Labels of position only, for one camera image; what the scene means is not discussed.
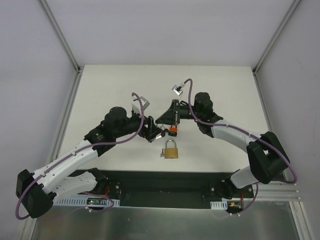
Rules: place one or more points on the left aluminium frame post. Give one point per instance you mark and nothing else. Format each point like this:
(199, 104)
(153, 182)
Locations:
(45, 7)

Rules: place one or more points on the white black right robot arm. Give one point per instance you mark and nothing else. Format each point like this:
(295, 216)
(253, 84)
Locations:
(266, 156)

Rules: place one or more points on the right white cable duct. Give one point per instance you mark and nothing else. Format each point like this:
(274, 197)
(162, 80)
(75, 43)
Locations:
(219, 205)

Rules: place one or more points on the left white cable duct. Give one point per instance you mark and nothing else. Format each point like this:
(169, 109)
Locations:
(87, 201)

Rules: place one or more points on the aluminium frame post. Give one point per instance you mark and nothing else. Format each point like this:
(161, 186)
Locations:
(293, 7)
(45, 7)

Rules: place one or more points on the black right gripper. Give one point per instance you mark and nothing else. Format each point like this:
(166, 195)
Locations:
(175, 113)

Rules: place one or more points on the large brass padlock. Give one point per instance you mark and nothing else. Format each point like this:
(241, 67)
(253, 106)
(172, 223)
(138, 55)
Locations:
(171, 150)

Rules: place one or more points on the rear aluminium frame rail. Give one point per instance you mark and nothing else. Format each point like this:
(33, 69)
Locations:
(279, 191)

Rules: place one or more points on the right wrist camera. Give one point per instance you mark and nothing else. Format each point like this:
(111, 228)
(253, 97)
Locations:
(178, 89)

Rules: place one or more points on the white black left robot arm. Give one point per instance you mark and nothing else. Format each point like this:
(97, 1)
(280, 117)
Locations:
(38, 190)

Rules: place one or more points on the white cable duct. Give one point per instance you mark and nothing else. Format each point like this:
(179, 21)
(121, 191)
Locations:
(87, 201)
(219, 205)

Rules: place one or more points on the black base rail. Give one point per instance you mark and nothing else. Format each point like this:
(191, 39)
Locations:
(161, 189)

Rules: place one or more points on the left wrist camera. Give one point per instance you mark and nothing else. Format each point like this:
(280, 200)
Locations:
(139, 105)

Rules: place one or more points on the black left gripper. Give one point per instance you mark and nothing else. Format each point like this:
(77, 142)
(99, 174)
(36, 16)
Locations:
(150, 128)

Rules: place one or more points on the right aluminium frame post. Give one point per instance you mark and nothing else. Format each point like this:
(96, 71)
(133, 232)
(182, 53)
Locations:
(293, 7)

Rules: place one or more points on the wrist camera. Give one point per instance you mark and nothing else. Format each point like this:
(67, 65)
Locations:
(178, 89)
(139, 105)

